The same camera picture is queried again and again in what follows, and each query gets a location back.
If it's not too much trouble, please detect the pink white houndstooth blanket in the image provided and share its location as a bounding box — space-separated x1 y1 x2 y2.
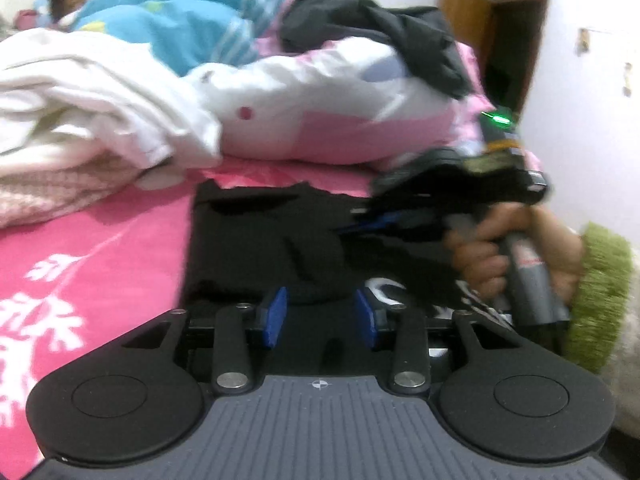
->
1 154 143 229

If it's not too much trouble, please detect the pink white patterned duvet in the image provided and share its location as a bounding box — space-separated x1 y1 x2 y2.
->
184 37 495 170

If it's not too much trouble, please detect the black t-shirt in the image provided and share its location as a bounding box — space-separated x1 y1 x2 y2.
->
180 180 490 332

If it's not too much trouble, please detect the pink floral bed blanket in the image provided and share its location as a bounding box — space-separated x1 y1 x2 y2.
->
1 158 372 479

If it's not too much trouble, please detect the brown wooden door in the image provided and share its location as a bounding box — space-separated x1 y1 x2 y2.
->
439 0 549 116

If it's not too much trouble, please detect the white crumpled sheet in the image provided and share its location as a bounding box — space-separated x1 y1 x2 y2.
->
1 28 221 174

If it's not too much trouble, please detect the dark grey garment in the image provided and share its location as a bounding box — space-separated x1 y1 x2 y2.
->
279 0 472 100

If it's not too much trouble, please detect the sleeping person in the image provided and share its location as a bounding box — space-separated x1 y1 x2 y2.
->
13 0 89 30

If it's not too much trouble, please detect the green fuzzy sleeve forearm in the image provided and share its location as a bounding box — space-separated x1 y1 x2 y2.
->
560 221 640 441

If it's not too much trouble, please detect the right hand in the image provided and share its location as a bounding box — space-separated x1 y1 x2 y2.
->
445 203 585 304

